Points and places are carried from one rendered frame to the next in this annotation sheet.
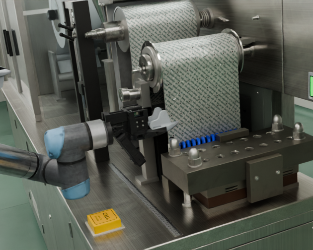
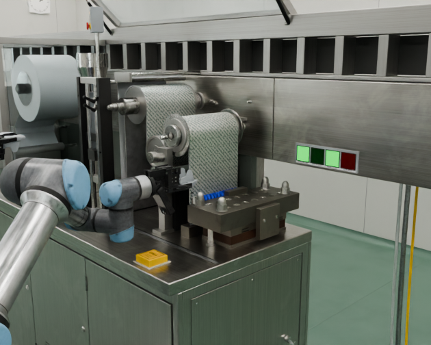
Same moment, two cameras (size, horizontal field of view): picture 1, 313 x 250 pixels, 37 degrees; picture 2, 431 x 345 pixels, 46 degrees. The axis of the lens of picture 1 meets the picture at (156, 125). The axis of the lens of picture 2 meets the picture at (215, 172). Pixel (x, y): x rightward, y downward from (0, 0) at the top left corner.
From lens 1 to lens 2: 0.64 m
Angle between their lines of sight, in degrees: 22
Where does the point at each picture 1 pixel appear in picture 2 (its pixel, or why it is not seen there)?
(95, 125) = (142, 179)
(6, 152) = not seen: hidden behind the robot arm
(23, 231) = not seen: outside the picture
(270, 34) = (261, 115)
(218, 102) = (224, 166)
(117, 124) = (157, 179)
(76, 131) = (129, 183)
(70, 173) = (123, 219)
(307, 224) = (295, 257)
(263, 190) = (267, 231)
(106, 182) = not seen: hidden behind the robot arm
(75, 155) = (128, 203)
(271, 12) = (263, 98)
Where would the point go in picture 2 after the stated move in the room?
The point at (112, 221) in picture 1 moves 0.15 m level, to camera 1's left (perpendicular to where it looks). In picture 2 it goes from (161, 257) to (112, 263)
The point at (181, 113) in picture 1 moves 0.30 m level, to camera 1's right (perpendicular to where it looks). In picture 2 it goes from (199, 173) to (276, 166)
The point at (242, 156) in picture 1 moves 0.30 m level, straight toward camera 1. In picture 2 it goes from (254, 205) to (282, 234)
